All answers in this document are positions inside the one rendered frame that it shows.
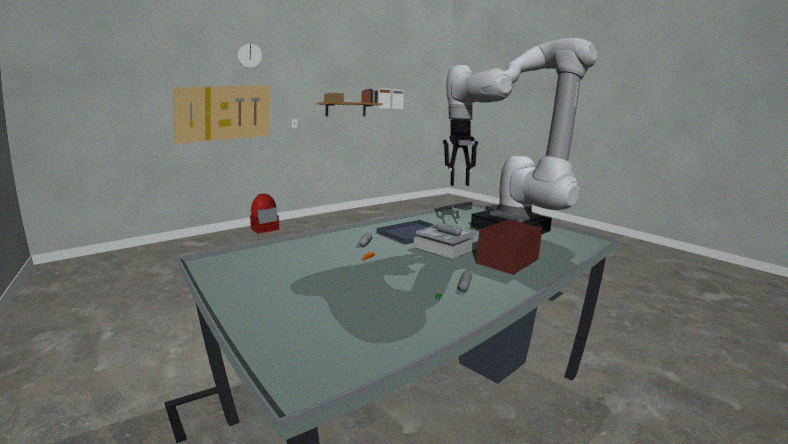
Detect grey metal gas cylinder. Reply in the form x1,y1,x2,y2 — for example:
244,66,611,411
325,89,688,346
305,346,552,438
458,270,472,291

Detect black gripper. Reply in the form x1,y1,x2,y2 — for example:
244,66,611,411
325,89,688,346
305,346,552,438
443,120,478,186

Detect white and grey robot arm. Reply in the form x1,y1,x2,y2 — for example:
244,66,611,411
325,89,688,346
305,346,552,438
446,38,597,222

